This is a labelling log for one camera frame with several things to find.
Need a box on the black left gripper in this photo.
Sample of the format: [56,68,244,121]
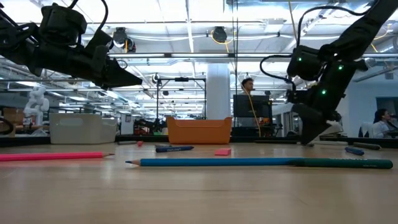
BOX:
[27,45,143,90]

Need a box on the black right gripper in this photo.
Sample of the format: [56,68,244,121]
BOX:
[292,79,346,146]

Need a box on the blue crayon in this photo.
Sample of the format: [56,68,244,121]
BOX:
[344,146,365,156]

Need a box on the dark grey crayon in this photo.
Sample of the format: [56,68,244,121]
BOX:
[353,142,382,151]

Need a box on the dark blue marker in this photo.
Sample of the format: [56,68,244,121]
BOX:
[155,146,195,154]

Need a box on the pink eraser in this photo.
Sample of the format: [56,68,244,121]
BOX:
[214,147,233,157]

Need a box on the blue pencil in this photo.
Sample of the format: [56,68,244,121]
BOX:
[125,157,295,167]

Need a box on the pink pencil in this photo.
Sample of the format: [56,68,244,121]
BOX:
[0,151,115,162]

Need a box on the white background cabinet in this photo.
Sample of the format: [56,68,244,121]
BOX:
[120,113,135,136]

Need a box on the white chair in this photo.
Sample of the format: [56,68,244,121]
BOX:
[357,121,374,138]

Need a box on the small light grey bin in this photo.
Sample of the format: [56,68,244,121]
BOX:
[49,113,118,145]

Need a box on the orange plastic bin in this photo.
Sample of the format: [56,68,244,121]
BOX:
[166,116,233,145]

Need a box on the cardboard box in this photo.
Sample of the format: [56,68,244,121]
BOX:
[0,108,25,138]

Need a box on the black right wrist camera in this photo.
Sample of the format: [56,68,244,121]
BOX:
[285,88,307,105]

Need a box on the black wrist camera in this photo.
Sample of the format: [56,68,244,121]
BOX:
[285,88,307,105]
[83,29,113,55]

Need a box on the black ceiling light rail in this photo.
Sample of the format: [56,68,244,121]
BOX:
[107,52,357,62]

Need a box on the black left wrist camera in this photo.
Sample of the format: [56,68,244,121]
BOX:
[83,29,113,55]

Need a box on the black background rig frame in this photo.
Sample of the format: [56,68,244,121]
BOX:
[156,77,207,121]

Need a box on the black table frame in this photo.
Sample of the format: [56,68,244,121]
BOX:
[0,134,398,149]

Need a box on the black left wrist camera cable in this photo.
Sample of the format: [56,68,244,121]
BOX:
[68,0,109,34]

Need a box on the black hanging cable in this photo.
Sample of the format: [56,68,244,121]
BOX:
[231,0,239,96]

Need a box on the yellow hanging cable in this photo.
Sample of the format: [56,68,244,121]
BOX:
[287,0,301,46]

